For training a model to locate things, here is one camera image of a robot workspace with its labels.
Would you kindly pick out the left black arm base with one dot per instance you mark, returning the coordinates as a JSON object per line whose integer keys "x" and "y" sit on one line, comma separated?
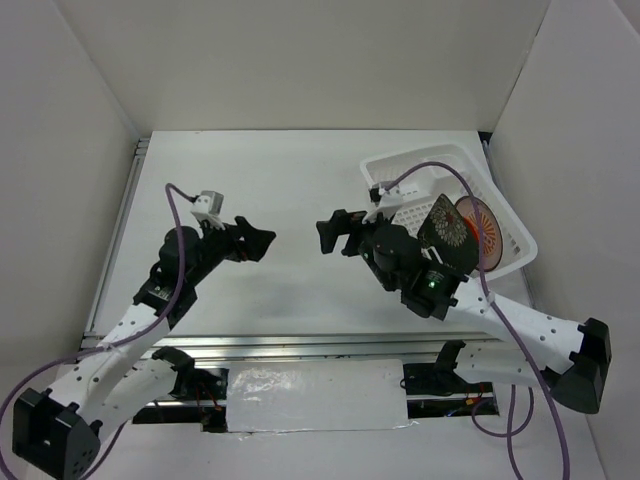
{"x": 208, "y": 389}

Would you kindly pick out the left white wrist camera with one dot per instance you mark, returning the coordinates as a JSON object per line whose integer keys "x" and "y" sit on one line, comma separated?
{"x": 206, "y": 210}

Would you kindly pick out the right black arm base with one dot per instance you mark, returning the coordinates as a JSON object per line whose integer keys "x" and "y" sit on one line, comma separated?
{"x": 434, "y": 391}

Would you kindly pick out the orange round plate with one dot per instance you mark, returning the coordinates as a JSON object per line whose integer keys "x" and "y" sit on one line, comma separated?
{"x": 473, "y": 227}

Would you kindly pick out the aluminium frame rail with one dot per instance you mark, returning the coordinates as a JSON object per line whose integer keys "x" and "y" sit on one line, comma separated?
{"x": 296, "y": 303}

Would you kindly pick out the white foil covered panel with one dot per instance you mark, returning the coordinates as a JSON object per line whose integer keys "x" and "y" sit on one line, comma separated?
{"x": 341, "y": 395}

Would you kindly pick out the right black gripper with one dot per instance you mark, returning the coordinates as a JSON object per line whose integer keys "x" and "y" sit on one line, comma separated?
{"x": 329, "y": 231}

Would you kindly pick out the black square floral plate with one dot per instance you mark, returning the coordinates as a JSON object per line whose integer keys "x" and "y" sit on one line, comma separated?
{"x": 445, "y": 231}

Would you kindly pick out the white sunburst pattern plate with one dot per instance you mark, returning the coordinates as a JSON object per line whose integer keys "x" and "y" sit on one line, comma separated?
{"x": 487, "y": 230}

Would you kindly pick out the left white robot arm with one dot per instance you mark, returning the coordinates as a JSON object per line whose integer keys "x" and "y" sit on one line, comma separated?
{"x": 60, "y": 429}

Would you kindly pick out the white plastic dish rack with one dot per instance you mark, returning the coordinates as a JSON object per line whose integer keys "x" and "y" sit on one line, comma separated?
{"x": 508, "y": 240}

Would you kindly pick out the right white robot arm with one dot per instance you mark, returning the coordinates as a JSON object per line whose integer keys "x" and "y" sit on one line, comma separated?
{"x": 567, "y": 359}

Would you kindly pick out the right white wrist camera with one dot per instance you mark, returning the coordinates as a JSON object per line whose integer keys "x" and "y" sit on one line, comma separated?
{"x": 387, "y": 204}

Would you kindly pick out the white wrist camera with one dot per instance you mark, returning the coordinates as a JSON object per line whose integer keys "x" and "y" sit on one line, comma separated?
{"x": 387, "y": 204}
{"x": 206, "y": 210}

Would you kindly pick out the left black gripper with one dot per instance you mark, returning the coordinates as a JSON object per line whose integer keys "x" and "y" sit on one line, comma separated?
{"x": 255, "y": 241}

